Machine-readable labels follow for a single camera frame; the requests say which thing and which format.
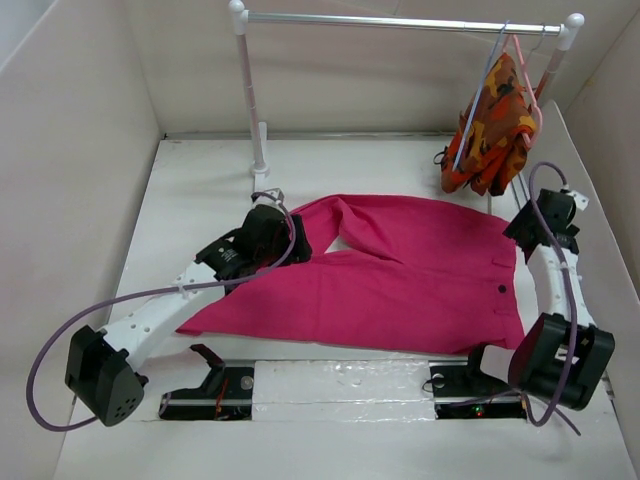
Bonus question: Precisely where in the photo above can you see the pink trousers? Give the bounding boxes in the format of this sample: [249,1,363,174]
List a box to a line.
[180,194,524,354]

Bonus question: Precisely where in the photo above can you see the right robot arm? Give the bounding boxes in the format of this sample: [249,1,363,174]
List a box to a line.
[504,189,615,410]

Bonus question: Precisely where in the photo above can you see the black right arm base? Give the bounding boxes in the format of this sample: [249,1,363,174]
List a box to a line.
[422,344,527,421]

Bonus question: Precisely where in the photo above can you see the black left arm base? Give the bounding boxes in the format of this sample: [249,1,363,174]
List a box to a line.
[158,344,256,421]

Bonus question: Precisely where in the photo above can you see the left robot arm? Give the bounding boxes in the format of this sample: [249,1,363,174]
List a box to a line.
[65,204,312,427]

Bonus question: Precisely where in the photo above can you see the pink plastic hanger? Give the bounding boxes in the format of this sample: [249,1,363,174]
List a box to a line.
[507,34,544,149]

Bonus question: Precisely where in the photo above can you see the orange camouflage shorts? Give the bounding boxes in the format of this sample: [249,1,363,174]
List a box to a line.
[439,53,536,196]

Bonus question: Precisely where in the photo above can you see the white clothes rack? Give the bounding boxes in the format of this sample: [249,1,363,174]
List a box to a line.
[228,1,585,178]

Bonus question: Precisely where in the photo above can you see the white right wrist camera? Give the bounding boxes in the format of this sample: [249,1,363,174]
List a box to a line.
[561,185,589,211]

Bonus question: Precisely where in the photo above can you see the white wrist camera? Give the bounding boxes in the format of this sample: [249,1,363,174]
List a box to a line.
[251,188,284,212]
[561,185,589,211]

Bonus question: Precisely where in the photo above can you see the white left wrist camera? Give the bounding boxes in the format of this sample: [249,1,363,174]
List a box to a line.
[251,188,284,212]

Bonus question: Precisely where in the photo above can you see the light blue wire hanger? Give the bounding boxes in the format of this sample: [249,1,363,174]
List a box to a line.
[452,20,510,171]

